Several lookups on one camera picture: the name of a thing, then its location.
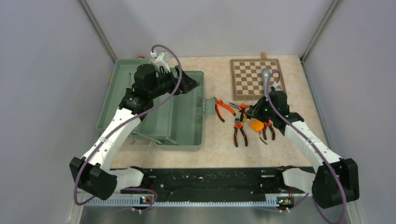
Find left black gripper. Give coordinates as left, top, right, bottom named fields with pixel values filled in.
left=148, top=65, right=200, bottom=98

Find orange tape measure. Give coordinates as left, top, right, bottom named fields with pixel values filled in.
left=249, top=119, right=264, bottom=133

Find green plastic toolbox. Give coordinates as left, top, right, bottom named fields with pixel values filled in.
left=95, top=58, right=216, bottom=152

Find grey metal flashlight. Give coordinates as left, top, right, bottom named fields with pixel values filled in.
left=262, top=68, right=273, bottom=95

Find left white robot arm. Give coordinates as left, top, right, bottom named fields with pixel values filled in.
left=69, top=63, right=200, bottom=205

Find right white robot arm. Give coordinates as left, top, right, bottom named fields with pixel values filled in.
left=247, top=91, right=360, bottom=209

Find orange long nose pliers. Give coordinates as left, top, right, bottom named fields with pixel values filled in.
left=228, top=102, right=252, bottom=112

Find orange diagonal cutters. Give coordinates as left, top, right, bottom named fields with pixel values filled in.
left=233, top=118, right=248, bottom=148

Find orange needle nose pliers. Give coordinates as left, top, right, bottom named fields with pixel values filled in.
left=262, top=122, right=276, bottom=141

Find wooden chessboard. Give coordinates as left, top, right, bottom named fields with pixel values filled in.
left=230, top=59, right=286, bottom=101

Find orange combination pliers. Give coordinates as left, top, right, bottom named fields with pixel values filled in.
left=212, top=97, right=236, bottom=123

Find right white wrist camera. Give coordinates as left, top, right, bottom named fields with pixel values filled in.
left=271, top=82, right=282, bottom=91

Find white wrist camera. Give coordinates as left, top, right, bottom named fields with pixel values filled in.
left=150, top=50, right=171, bottom=72
left=271, top=82, right=282, bottom=91

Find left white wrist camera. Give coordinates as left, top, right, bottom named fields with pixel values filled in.
left=150, top=50, right=171, bottom=72

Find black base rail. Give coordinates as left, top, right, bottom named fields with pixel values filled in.
left=140, top=168, right=302, bottom=203

